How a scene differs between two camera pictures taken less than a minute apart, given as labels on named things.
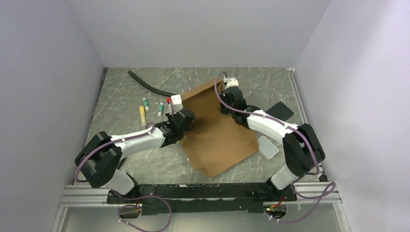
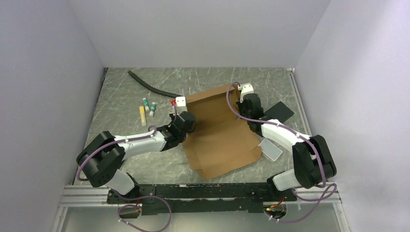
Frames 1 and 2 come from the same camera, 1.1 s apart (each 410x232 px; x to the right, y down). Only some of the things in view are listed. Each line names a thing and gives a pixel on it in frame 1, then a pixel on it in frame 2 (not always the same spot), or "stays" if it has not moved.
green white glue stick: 161,109 -> 153,108
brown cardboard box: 216,142 stays
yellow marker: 143,119 stays
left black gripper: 168,114 stays
